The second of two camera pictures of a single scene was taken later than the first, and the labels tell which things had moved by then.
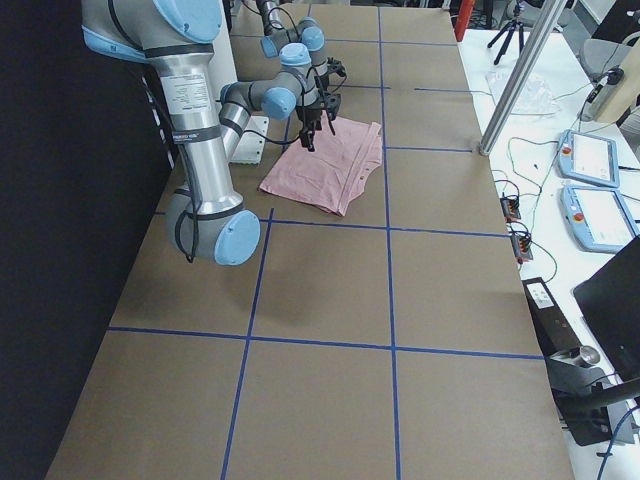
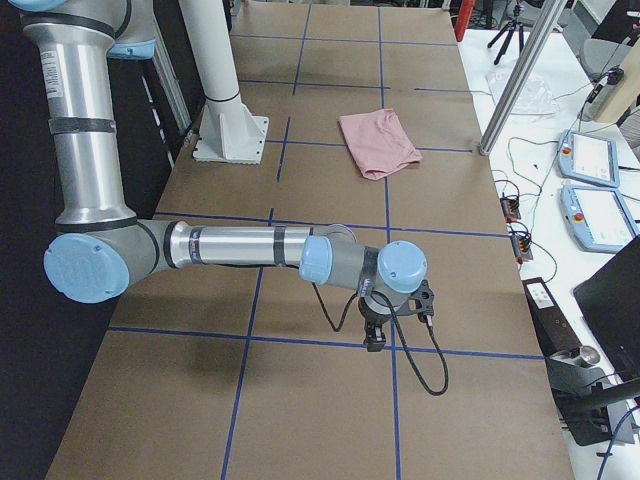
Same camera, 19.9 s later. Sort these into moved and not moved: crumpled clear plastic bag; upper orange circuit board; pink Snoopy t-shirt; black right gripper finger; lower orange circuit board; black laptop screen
Moved: black right gripper finger; pink Snoopy t-shirt
Not moved: black laptop screen; crumpled clear plastic bag; lower orange circuit board; upper orange circuit board
